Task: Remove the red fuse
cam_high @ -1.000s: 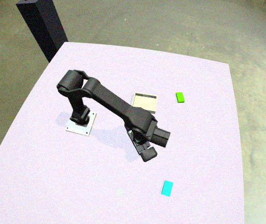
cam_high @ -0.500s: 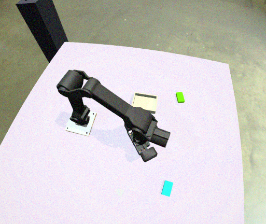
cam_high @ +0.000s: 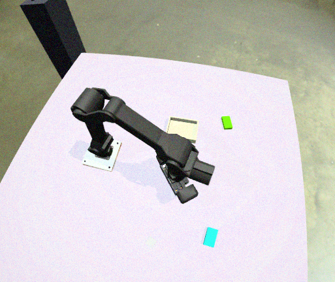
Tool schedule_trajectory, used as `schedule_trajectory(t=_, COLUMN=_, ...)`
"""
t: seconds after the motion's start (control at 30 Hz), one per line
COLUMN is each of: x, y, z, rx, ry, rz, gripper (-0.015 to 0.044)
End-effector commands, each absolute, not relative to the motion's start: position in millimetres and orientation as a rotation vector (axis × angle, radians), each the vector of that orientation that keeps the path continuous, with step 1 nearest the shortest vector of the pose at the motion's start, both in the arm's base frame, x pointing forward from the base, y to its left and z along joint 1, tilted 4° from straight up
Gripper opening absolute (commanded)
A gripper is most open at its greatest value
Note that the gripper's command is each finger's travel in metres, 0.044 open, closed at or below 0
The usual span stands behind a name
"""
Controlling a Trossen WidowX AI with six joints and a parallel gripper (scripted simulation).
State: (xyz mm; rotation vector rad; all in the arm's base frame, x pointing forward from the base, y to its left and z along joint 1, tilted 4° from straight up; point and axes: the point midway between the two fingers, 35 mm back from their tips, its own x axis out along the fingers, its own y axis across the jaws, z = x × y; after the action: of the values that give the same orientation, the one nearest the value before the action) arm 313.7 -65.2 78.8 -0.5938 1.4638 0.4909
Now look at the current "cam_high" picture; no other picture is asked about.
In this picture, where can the green rectangular block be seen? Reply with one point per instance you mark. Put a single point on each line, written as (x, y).
(226, 121)

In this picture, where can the cyan rectangular block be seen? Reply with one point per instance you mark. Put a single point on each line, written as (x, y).
(210, 237)

